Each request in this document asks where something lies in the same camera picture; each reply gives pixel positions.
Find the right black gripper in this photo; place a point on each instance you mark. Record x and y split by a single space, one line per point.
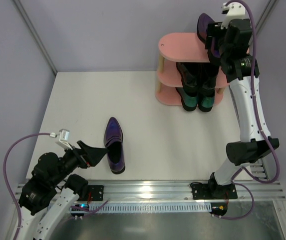
213 35

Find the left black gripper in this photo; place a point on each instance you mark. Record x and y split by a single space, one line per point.
83 158

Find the purple shoe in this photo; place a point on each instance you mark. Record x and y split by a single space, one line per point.
202 25
113 141

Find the black glossy shoe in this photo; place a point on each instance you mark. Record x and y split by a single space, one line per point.
190 76
209 73

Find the green metallic shoe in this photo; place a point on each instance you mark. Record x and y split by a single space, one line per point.
206 102
189 103

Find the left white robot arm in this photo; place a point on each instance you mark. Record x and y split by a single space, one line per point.
53 189

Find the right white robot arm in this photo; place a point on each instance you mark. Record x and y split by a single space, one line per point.
241 155

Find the pink three-tier shoe shelf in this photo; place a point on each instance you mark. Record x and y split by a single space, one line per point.
173 48

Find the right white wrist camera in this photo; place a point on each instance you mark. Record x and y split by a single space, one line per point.
232 11

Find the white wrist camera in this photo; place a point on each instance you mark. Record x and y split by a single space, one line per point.
61 138
232 11

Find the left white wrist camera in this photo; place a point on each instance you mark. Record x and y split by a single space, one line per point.
61 138

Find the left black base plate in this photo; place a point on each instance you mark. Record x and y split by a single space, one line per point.
92 193

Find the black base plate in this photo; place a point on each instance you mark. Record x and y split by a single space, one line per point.
200 191
92 193

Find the right aluminium frame post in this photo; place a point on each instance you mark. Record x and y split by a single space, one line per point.
267 11

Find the aluminium frame post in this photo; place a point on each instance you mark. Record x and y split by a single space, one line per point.
34 34
267 11

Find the slotted grey cable duct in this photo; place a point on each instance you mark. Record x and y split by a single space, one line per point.
166 207

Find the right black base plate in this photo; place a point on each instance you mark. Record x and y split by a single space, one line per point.
200 191

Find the left aluminium frame post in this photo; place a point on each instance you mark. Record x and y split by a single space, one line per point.
34 34

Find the aluminium mounting rail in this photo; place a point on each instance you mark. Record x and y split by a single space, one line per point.
176 191

